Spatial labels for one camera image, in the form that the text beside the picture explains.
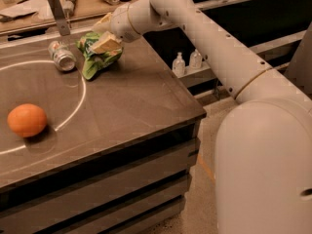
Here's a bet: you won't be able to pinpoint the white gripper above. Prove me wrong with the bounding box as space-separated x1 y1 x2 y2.
91 3 140 54

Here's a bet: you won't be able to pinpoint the green rice chip bag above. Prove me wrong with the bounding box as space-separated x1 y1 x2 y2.
76 32 123 80

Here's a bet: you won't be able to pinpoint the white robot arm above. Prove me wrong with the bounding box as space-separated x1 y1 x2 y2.
94 0 312 234

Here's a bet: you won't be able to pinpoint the silver 7up can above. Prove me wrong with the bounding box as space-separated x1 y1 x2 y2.
48 41 76 71

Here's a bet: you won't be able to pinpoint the white papers on desk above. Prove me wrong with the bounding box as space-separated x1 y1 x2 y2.
0 0 48 22

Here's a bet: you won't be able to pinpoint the clear sanitizer bottle left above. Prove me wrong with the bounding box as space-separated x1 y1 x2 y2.
172 52 185 77

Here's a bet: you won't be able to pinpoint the clear sanitizer bottle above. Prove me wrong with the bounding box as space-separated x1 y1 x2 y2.
189 49 202 69
172 52 185 77

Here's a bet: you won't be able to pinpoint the clear sanitizer bottle right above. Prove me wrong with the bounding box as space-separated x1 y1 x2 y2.
189 49 202 69

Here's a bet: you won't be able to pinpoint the orange fruit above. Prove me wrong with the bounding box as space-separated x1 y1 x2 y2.
7 103 47 137

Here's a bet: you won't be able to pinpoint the grey drawer cabinet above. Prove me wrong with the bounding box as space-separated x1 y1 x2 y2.
0 120 202 234

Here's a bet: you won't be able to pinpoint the grey metal bracket left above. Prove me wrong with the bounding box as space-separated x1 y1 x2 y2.
48 0 70 36

